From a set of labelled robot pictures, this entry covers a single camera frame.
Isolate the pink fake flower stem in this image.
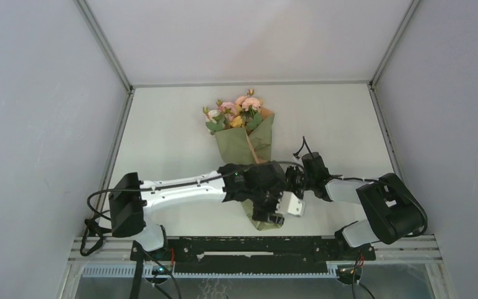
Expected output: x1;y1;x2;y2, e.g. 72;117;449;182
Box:
235;88;263;127
217;100;240;121

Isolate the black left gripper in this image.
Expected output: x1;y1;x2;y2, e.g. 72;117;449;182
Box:
249;183;292;225

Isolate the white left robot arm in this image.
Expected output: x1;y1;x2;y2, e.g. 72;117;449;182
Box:
98;163;301;260

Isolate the orange green wrapping paper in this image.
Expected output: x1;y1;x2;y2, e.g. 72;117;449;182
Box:
213;106;281;232

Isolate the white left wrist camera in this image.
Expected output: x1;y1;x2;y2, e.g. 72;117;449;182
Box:
276;191;305;217

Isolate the white fake flower stem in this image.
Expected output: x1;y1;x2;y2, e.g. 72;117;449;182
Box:
202;107;227;135

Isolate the yellow fake flower stem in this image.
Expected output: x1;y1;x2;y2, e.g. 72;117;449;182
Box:
229;115;246;128

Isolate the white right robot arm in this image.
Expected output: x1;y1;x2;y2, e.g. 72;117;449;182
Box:
285;152;428;259

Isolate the black mounting base rail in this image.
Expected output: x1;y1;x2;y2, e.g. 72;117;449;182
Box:
130;236;376;275

